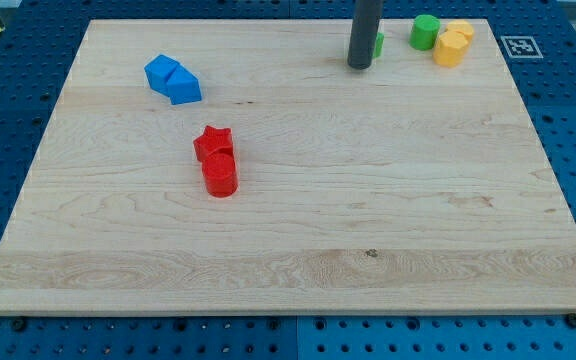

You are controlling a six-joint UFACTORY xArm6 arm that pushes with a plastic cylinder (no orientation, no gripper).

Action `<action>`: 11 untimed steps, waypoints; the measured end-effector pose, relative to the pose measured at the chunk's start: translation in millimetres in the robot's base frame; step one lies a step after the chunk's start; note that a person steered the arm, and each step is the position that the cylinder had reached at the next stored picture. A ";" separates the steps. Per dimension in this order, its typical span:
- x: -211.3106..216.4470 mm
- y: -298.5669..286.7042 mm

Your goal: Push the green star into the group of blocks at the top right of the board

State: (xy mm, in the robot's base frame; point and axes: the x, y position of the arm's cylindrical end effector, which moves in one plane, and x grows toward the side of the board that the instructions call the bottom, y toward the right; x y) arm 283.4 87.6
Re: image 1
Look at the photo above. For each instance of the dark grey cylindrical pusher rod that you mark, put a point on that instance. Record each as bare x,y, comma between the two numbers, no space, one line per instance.
364,29

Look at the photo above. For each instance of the green star block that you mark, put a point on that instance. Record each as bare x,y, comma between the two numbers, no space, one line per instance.
377,51

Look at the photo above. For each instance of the red star block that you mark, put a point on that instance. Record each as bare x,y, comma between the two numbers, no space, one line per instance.
213,140

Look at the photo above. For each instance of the wooden board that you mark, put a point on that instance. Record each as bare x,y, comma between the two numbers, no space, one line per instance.
405,189

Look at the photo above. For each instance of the green cylinder block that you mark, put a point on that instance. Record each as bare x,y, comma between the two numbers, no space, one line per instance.
424,31

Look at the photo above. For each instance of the yellow hexagon block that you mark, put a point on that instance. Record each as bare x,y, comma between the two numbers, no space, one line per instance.
450,48

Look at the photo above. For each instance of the yellow block behind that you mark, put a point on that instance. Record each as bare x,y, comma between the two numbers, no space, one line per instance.
463,27

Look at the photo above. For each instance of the white fiducial marker tag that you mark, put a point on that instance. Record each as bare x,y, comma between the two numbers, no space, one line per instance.
521,47

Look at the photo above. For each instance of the blue triangular block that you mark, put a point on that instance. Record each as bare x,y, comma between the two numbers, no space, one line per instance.
183,87

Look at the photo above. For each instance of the blue cube block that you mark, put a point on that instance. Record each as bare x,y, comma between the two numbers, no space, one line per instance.
158,71

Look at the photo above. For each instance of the red cylinder block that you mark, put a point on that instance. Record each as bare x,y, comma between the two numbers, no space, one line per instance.
220,174

